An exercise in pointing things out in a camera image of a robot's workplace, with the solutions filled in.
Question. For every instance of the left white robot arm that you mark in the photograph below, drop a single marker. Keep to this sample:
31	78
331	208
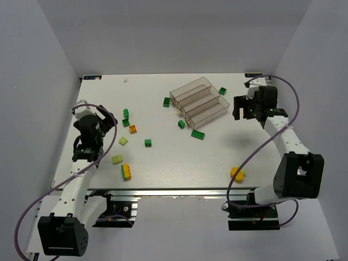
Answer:
64	231

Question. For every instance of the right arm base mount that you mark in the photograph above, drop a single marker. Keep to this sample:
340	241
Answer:
251	219

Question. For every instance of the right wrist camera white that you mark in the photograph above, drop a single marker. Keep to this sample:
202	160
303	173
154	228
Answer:
252	87

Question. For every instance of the light green small lego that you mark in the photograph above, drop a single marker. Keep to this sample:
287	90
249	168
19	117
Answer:
123	141

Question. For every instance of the green lego square upside-down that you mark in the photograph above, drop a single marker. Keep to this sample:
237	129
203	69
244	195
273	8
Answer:
125	122

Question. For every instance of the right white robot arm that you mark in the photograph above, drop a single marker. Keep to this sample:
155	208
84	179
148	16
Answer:
300	171

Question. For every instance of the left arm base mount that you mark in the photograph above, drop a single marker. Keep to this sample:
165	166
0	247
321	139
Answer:
114	210

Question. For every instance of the light green 2x3 lego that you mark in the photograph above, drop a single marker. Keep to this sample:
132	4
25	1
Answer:
116	159

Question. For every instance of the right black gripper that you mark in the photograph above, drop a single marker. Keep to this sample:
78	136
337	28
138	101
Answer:
242	106

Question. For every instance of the yellow round lego piece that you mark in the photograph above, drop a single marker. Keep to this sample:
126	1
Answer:
239	177

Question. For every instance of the yellow green stacked lego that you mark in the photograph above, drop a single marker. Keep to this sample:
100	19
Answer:
126	173

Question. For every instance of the green 2x4 lego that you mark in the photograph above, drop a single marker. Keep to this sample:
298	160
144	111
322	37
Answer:
197	134

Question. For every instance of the green lego upside-down rectangular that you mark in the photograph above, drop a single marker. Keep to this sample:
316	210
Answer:
166	102

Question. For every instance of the clear three-compartment container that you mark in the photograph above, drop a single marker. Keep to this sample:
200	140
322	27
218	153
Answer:
199	102

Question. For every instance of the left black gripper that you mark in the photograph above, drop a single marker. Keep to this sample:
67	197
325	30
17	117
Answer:
109	121

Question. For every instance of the green lego table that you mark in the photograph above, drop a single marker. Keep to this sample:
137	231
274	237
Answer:
148	142

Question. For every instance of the orange lego brick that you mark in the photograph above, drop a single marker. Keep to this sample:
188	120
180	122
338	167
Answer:
132	129

